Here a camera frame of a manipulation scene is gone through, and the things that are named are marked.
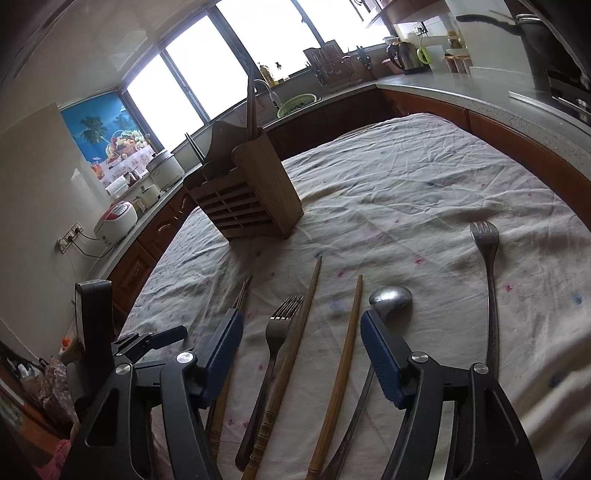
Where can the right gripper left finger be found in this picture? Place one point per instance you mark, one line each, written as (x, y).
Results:
(189, 383)

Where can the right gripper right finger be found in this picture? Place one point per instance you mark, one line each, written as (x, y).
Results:
(488, 439)

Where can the steel fork middle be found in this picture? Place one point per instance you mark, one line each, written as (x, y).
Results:
(276, 333)

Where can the steel fork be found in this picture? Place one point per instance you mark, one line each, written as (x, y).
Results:
(276, 333)
(486, 239)

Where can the plain wooden chopstick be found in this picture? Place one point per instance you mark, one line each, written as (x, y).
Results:
(338, 389)

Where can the steel spoon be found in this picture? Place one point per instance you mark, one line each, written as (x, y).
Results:
(385, 302)

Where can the red white rice cooker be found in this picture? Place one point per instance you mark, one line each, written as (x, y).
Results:
(116, 223)

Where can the white floral table cloth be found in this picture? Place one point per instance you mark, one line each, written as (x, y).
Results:
(392, 205)

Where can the small white cooker pot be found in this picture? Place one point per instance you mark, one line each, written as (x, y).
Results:
(149, 196)

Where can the wooden utensil holder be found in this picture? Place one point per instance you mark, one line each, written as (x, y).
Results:
(242, 187)

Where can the steel fork right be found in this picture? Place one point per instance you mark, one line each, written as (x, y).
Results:
(486, 239)

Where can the large white rice cooker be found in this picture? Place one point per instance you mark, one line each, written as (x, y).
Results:
(164, 170)

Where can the tropical fruit poster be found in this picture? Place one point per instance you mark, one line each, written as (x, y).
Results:
(108, 137)

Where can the lower wooden cabinets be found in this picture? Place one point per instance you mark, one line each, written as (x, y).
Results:
(322, 124)

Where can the chrome sink faucet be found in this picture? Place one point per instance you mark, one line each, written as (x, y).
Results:
(274, 98)

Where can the green colander with vegetables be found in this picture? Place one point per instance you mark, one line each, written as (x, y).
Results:
(296, 103)

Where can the yellow oil bottle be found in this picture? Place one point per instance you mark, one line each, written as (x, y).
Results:
(267, 76)

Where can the wooden dish rack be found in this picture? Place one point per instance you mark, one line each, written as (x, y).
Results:
(330, 65)

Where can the gas stove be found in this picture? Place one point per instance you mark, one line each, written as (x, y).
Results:
(562, 97)

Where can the seasoning jar set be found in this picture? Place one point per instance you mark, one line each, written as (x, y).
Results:
(458, 60)

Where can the steel electric kettle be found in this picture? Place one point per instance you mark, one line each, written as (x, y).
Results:
(404, 56)

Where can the wall power socket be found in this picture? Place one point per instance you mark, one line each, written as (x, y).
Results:
(64, 242)

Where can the black wok with handle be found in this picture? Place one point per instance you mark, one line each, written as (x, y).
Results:
(555, 53)

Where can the white jug green handle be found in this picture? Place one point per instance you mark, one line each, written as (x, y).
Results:
(433, 57)

